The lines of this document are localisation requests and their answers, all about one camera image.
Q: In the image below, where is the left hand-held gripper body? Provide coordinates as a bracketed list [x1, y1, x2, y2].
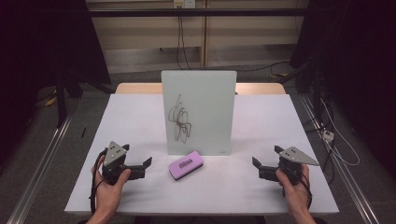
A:
[98, 141, 131, 187]

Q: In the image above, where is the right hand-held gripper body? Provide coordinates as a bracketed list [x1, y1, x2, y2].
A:
[277, 146, 320, 188]

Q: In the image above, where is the purple whiteboard eraser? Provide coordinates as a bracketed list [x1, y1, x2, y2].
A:
[168, 150, 205, 181]

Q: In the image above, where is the person's right hand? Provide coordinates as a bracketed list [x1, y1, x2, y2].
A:
[275, 163, 316, 217]

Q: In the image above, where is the person's left hand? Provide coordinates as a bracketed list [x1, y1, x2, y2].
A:
[91, 164, 133, 217]

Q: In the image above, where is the white table sheet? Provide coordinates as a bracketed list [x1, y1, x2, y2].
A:
[64, 92, 340, 217]

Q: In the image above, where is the white power strip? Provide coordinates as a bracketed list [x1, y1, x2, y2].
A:
[321, 130, 335, 144]

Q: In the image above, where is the wooden table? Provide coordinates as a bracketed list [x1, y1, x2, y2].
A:
[115, 82, 287, 95]

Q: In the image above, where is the black metal stand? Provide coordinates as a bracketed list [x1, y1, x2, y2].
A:
[54, 69, 68, 129]

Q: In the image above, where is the scribbled glass whiteboard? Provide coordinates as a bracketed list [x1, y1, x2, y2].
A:
[161, 70, 237, 157]

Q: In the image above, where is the yellow floor tape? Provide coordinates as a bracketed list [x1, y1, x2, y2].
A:
[43, 89, 59, 107]

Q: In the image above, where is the black curtain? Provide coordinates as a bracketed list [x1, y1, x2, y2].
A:
[289, 0, 396, 171]
[0, 0, 112, 166]

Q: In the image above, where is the black horizontal bar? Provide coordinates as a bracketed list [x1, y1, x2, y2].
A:
[88, 7, 309, 18]

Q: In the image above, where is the black power cable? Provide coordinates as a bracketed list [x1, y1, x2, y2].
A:
[302, 113, 336, 185]

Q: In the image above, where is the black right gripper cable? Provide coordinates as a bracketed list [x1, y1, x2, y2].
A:
[281, 169, 314, 210]

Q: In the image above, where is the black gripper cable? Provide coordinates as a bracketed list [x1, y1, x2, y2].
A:
[89, 148, 108, 215]
[281, 169, 314, 210]

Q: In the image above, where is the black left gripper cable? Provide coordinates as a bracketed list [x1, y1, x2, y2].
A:
[89, 148, 108, 215]

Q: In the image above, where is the aluminium floor rail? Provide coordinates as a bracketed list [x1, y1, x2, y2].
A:
[298, 92, 381, 224]
[6, 92, 82, 224]

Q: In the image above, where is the white floor cable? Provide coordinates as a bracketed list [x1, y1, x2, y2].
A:
[319, 97, 361, 167]

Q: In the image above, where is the black hanging wall cable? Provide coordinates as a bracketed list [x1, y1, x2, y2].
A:
[175, 7, 182, 71]
[179, 15, 192, 71]

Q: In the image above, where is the beige wall post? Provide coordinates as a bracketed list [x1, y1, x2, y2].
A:
[200, 0, 209, 68]

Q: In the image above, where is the white wall socket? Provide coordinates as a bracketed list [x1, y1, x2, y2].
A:
[173, 0, 196, 9]

